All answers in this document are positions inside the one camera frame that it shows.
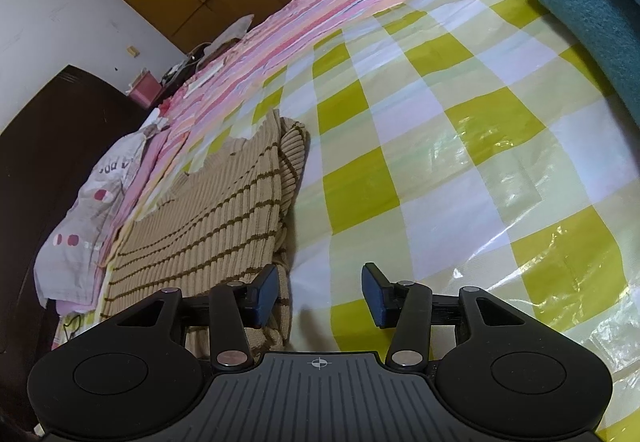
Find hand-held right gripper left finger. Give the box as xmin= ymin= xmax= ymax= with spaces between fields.
xmin=116 ymin=263 xmax=280 ymax=371

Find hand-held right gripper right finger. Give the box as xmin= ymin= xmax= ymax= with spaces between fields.
xmin=360 ymin=261 xmax=527 ymax=371

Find thin black cable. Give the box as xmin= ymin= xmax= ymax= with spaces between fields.
xmin=62 ymin=311 xmax=86 ymax=341

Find grey printed pillow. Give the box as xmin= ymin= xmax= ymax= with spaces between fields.
xmin=33 ymin=124 xmax=169 ymax=309

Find teal knitted cloth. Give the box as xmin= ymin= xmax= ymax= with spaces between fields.
xmin=514 ymin=0 xmax=640 ymax=129

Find white flat item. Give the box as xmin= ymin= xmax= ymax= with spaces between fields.
xmin=187 ymin=61 xmax=226 ymax=91

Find pink striped blanket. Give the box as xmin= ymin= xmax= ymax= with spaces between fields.
xmin=159 ymin=0 xmax=492 ymax=144

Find beige striped ribbed sweater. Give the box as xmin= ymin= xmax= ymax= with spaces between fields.
xmin=97 ymin=109 xmax=311 ymax=356

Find grey folded cloth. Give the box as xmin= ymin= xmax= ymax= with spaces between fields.
xmin=212 ymin=14 xmax=255 ymax=56

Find dark wooden headboard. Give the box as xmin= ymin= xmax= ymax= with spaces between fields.
xmin=0 ymin=64 xmax=152 ymax=429

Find pink plastic basket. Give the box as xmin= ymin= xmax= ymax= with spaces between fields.
xmin=127 ymin=69 xmax=164 ymax=111

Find pink pillow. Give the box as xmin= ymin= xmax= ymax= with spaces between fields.
xmin=55 ymin=121 xmax=177 ymax=319

